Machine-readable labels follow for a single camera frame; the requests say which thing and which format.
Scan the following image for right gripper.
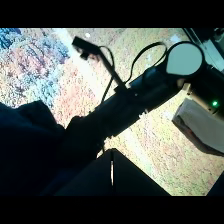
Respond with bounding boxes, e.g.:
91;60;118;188
64;81;149;158

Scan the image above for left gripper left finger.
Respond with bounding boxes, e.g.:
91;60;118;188
54;148;113;197

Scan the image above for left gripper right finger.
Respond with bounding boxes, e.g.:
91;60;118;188
112;148;171;197

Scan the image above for dark blue jeans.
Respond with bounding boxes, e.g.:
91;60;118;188
0;99;101;197

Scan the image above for black cable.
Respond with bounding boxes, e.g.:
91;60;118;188
99;41;168;103

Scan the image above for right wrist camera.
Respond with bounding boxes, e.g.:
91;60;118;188
71;35;128;92

